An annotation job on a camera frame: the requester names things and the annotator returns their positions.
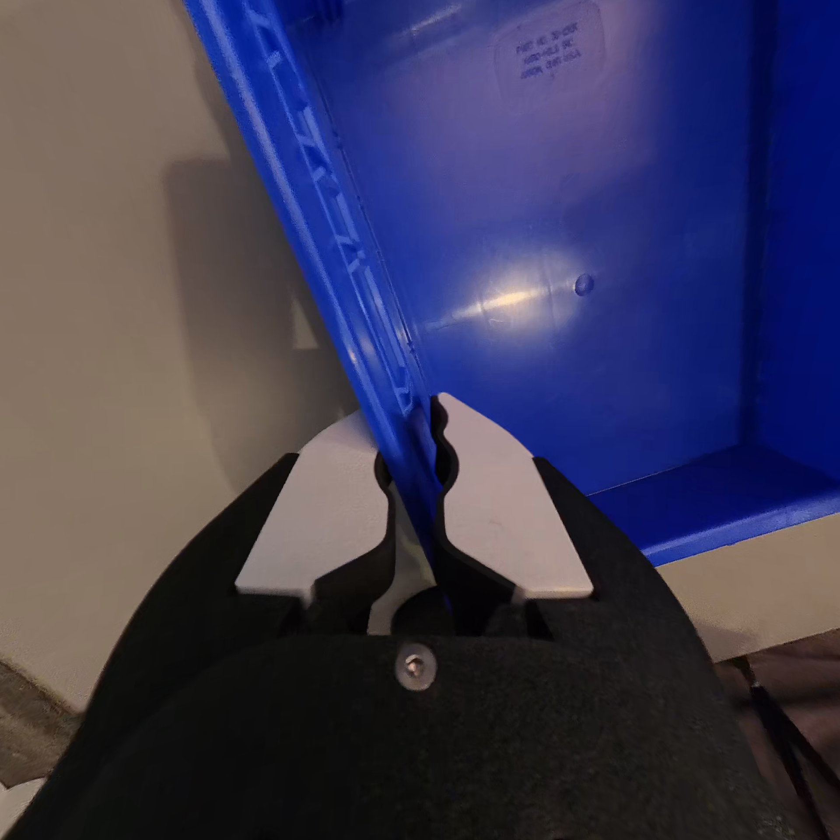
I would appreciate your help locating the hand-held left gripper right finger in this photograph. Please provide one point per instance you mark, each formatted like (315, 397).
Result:
(505, 518)

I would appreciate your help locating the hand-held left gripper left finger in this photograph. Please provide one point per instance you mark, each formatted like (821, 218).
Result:
(315, 518)

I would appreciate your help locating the blue plastic bin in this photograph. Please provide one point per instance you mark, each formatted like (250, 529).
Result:
(558, 229)

